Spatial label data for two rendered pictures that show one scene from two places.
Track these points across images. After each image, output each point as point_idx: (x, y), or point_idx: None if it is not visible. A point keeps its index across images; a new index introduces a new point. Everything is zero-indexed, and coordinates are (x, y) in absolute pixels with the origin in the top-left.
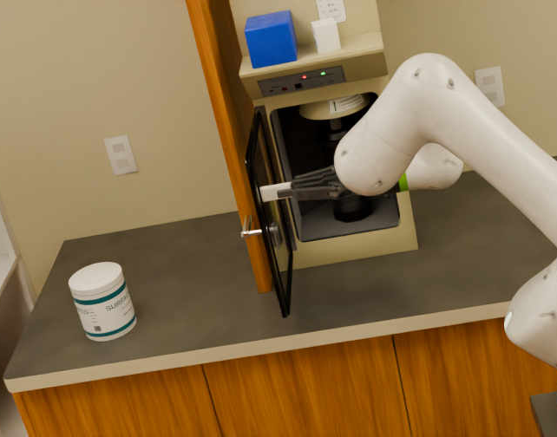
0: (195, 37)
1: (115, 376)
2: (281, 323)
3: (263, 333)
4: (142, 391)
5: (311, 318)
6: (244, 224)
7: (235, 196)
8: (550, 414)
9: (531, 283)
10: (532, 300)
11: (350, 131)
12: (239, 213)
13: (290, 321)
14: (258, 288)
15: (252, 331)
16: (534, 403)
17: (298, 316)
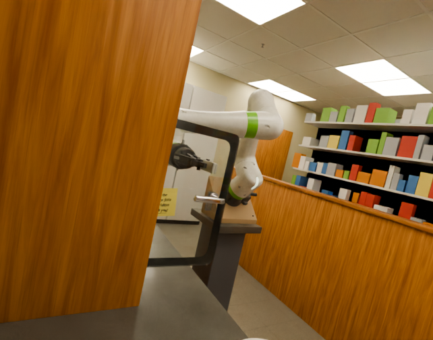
0: (197, 18)
1: None
2: (188, 285)
3: (203, 293)
4: None
5: (178, 272)
6: (212, 197)
7: (161, 194)
8: (226, 224)
9: (252, 168)
10: (257, 170)
11: (276, 112)
12: (157, 214)
13: (183, 282)
14: (139, 299)
15: (203, 299)
16: (222, 226)
17: (176, 278)
